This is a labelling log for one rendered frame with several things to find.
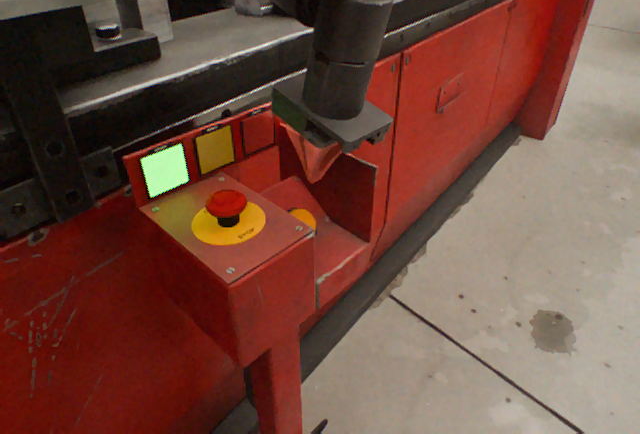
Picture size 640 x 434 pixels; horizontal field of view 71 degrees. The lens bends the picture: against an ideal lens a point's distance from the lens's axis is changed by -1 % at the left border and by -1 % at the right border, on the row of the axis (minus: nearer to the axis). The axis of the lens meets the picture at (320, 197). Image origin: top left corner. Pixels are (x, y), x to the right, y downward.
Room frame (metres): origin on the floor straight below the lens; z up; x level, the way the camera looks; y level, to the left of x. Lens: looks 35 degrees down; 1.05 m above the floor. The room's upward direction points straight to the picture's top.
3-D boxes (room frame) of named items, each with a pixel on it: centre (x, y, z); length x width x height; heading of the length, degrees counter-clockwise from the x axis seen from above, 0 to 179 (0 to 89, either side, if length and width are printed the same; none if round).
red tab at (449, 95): (1.19, -0.37, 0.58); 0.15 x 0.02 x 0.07; 143
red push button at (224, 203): (0.35, 0.09, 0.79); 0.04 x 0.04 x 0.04
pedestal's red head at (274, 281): (0.40, 0.07, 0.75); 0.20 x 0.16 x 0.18; 136
